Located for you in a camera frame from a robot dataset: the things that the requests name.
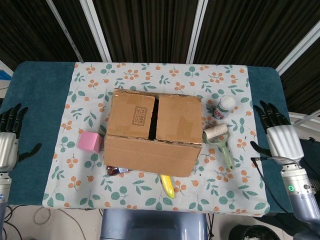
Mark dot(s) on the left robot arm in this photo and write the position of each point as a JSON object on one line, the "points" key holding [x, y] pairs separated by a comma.
{"points": [[3, 190]]}

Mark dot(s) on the floral print tablecloth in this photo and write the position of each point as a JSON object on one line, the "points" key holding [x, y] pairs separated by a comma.
{"points": [[87, 175]]}

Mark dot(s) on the white canister with green label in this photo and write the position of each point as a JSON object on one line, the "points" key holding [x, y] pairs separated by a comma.
{"points": [[223, 107]]}

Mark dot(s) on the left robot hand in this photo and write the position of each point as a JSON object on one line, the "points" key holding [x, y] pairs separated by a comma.
{"points": [[7, 147]]}

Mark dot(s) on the slanted white frame post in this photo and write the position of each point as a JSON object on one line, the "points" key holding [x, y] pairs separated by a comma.
{"points": [[300, 47]]}

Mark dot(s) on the green lint roller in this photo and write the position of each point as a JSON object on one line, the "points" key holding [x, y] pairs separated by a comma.
{"points": [[225, 150]]}

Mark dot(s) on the double white frame post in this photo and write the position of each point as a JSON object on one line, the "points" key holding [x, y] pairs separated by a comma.
{"points": [[196, 30]]}

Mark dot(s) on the cola bottle with blue label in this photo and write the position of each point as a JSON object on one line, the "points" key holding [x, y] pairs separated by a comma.
{"points": [[116, 171]]}

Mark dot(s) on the black round bin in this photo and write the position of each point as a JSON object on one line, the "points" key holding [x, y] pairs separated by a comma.
{"points": [[250, 233]]}

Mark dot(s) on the thin white frame post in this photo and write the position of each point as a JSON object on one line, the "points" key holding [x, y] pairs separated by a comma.
{"points": [[66, 30]]}

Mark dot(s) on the pink cube block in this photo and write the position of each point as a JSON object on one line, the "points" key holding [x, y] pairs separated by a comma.
{"points": [[88, 141]]}

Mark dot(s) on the wide white frame post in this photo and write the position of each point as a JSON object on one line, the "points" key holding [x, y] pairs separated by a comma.
{"points": [[96, 30]]}

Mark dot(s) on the yellow toy banana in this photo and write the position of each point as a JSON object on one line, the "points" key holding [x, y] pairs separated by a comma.
{"points": [[168, 186]]}

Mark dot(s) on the blue-grey robot torso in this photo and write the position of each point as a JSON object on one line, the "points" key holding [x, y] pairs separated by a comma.
{"points": [[150, 225]]}

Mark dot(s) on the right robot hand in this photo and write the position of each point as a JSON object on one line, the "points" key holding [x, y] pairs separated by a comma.
{"points": [[285, 142]]}

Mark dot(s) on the brown cardboard box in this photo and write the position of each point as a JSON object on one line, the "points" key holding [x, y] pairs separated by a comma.
{"points": [[150, 157]]}

